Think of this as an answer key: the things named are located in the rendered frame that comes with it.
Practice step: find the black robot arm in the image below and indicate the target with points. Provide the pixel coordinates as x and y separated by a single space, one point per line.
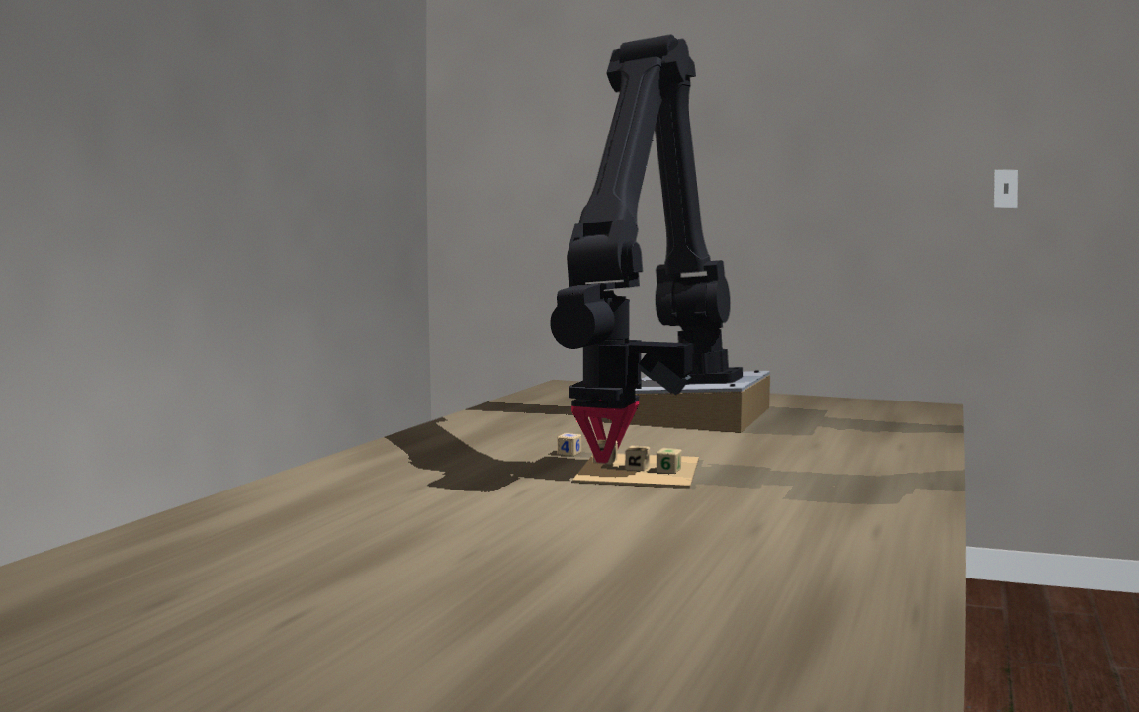
603 244

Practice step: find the beige flat mat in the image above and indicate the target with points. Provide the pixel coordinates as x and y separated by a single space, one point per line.
616 474

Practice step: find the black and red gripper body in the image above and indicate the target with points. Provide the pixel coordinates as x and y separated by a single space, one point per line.
587 393

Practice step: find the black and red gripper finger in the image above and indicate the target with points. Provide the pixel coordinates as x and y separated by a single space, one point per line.
616 415
598 425

